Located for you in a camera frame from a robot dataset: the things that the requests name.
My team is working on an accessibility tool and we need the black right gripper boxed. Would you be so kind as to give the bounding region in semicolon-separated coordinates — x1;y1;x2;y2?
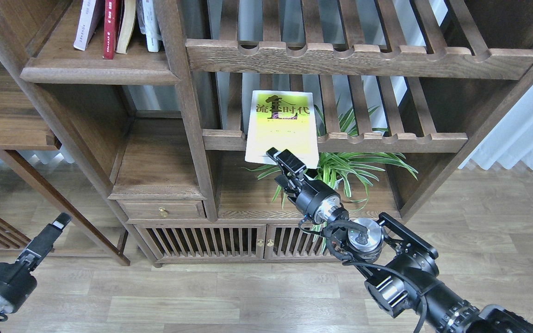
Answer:
266;148;349;225

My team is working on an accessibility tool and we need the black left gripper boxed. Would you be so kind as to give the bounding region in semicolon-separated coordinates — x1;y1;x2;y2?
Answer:
0;213;72;315

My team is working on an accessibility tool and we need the yellow green cover book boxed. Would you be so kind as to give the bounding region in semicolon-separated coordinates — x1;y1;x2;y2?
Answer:
245;89;319;169

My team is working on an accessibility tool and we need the red cover book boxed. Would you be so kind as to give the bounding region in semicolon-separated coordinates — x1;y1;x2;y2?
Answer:
102;0;123;60

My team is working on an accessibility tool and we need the white cover book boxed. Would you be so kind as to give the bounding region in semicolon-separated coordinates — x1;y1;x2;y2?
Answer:
73;0;105;51

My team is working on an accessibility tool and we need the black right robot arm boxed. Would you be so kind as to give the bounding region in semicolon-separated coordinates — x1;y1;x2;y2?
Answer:
267;148;533;333

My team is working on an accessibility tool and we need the white plant pot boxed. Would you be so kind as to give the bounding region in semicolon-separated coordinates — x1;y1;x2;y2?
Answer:
304;169;322;180

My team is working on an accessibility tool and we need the green spider plant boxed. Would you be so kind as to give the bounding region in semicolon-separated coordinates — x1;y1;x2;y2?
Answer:
247;96;419;254

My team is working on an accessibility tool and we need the brass drawer knob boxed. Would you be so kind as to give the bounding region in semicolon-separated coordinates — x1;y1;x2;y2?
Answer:
158;207;169;218

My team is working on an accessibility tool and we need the dark wooden bookshelf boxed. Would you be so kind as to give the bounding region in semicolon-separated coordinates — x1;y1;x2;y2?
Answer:
0;0;533;267

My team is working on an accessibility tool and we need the upright white book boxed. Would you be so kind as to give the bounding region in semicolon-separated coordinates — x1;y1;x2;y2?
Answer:
139;0;161;52

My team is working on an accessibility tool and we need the upright tan book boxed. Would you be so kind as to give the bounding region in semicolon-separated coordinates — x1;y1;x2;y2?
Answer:
116;0;136;54

